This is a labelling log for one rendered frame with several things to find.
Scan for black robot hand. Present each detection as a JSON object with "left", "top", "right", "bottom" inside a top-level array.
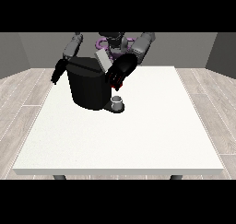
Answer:
[
  {"left": 105, "top": 53, "right": 138, "bottom": 92},
  {"left": 51, "top": 58, "right": 69, "bottom": 86}
]

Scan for pale grey machine lid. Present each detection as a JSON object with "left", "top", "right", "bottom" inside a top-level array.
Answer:
[{"left": 94, "top": 48, "right": 112, "bottom": 72}]

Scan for black coffee machine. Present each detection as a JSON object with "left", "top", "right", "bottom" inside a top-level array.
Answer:
[{"left": 65, "top": 56, "right": 125, "bottom": 114}]

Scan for grey robot trunk purple rings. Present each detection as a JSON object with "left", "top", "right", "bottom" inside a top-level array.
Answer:
[{"left": 95, "top": 32, "right": 138, "bottom": 60}]

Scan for small grey cup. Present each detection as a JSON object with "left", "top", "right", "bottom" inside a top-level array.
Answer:
[{"left": 111, "top": 95, "right": 124, "bottom": 112}]

